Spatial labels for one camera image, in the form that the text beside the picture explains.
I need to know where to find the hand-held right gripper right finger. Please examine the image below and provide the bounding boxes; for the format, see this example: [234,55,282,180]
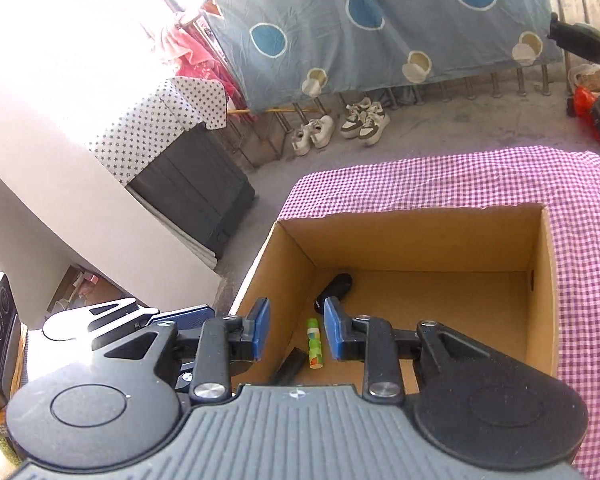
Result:
[324,297,486,405]

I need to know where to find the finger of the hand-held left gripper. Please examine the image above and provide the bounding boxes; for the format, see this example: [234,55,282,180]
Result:
[42,299,216,348]

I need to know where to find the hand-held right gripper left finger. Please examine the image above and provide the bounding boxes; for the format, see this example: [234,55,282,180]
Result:
[92,297,271,403]

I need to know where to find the green lip balm tube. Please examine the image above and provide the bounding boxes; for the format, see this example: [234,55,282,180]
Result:
[306,317,326,369]

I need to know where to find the black oval object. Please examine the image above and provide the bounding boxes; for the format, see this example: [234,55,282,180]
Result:
[314,272,354,316]

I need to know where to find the black cylinder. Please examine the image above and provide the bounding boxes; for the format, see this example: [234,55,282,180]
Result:
[272,347,306,387]

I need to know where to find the brown cardboard box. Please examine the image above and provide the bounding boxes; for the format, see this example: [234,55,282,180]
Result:
[228,203,563,396]

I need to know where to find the brown wooden shelf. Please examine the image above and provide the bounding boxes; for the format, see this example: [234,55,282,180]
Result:
[47,265,102,317]

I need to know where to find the black cabinet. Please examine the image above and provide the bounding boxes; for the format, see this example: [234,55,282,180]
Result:
[127,122,257,261]

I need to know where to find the green and white sneaker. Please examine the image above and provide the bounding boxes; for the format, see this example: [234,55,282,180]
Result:
[341,97,373,139]
[358,102,391,147]

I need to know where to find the yellow pole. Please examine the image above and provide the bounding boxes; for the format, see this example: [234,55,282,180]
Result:
[227,104,322,115]

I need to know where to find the pink hanging clothes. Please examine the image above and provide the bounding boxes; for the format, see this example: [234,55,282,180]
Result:
[165,25,252,122]

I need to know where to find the pink checked tablecloth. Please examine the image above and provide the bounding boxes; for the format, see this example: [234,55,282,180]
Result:
[277,145,600,480]

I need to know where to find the blue sheet with circles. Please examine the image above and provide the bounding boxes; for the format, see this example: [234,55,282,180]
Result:
[200,0,565,113]

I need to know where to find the red bag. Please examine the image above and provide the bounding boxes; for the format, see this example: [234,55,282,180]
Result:
[566,86,600,122]

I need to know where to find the white sack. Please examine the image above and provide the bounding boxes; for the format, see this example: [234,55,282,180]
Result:
[567,62,600,97]

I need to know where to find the black garment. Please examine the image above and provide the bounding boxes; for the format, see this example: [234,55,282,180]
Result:
[547,12,600,64]

